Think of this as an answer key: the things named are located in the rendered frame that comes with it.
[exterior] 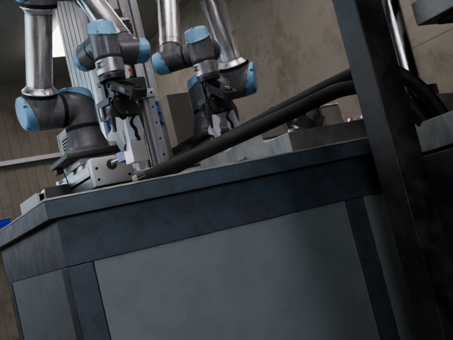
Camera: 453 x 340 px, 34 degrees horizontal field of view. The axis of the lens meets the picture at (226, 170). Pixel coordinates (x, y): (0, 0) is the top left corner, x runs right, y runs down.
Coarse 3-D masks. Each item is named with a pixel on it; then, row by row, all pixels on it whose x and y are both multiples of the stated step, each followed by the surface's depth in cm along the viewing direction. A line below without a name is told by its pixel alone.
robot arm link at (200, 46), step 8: (192, 32) 222; (200, 32) 222; (192, 40) 222; (200, 40) 222; (208, 40) 224; (192, 48) 223; (200, 48) 222; (208, 48) 223; (192, 56) 224; (200, 56) 222; (208, 56) 222; (192, 64) 225
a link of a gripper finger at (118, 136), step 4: (116, 120) 193; (120, 120) 194; (116, 124) 192; (120, 124) 193; (112, 128) 195; (120, 128) 193; (112, 132) 195; (116, 132) 192; (120, 132) 193; (108, 136) 196; (112, 136) 195; (116, 136) 192; (120, 136) 192; (124, 136) 193; (112, 140) 195; (116, 140) 193; (120, 140) 192; (124, 140) 193; (120, 144) 193; (124, 144) 193; (120, 148) 193; (124, 148) 193
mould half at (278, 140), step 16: (336, 112) 195; (288, 128) 187; (320, 128) 176; (336, 128) 179; (352, 128) 181; (240, 144) 193; (256, 144) 186; (272, 144) 179; (288, 144) 173; (304, 144) 174; (320, 144) 176; (208, 160) 211; (224, 160) 202
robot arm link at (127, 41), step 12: (72, 0) 231; (84, 0) 226; (96, 0) 224; (96, 12) 221; (108, 12) 220; (120, 24) 217; (120, 36) 213; (132, 36) 214; (120, 48) 209; (132, 48) 211; (144, 48) 213; (132, 60) 212; (144, 60) 215
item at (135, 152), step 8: (128, 144) 192; (136, 144) 193; (144, 144) 195; (120, 152) 196; (128, 152) 193; (136, 152) 192; (144, 152) 194; (112, 160) 202; (120, 160) 196; (128, 160) 193; (136, 160) 192; (144, 160) 194
